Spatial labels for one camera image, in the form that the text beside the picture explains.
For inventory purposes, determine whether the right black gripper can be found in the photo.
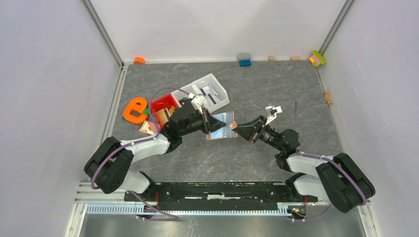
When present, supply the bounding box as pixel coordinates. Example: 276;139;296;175
231;115;284;152

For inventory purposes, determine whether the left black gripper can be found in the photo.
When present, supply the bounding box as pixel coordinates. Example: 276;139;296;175
179;108;226;137

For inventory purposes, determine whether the tan leather card holder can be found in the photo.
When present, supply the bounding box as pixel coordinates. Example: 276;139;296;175
205;111;238;141

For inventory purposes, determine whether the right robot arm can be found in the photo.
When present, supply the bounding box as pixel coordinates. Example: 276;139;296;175
229;116;376;213

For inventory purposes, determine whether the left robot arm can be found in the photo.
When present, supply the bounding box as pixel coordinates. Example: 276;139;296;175
84;106;226;201

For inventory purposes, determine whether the pink square card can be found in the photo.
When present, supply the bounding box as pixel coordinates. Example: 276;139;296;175
139;120;159;135

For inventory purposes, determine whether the white far plastic bin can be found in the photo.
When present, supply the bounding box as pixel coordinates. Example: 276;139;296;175
191;73;230;112

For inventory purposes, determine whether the white plastic bin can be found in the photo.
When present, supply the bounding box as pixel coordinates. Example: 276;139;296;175
170;83;210;109
191;73;230;112

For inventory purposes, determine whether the white middle plastic bin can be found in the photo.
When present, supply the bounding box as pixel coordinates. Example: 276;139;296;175
170;83;210;109

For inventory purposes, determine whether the tan item in red bin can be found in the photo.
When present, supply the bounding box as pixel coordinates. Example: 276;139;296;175
157;106;175;126

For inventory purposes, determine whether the red plastic bin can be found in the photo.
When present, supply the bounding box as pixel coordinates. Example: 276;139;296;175
151;94;179;129

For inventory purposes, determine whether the blue grey toy block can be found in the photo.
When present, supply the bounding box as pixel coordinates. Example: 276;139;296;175
238;53;251;67

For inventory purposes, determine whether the orange tape dispenser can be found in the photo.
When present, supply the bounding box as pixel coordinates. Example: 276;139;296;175
123;97;149;124

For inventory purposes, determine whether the curved wooden piece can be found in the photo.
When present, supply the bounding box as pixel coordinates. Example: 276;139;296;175
324;91;333;106

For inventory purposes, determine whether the green pink toy block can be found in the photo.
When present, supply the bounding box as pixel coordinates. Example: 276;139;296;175
309;50;327;68

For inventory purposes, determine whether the orange round cap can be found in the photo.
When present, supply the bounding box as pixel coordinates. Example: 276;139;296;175
133;57;145;64

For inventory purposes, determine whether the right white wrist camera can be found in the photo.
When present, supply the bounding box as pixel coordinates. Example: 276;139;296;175
265;105;283;125

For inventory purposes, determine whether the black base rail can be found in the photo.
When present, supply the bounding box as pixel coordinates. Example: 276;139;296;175
139;181;318;211

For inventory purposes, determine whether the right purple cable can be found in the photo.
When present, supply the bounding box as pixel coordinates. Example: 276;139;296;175
281;100;368;222

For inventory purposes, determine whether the light blue cable comb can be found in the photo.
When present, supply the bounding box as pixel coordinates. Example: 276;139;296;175
86;203;301;217

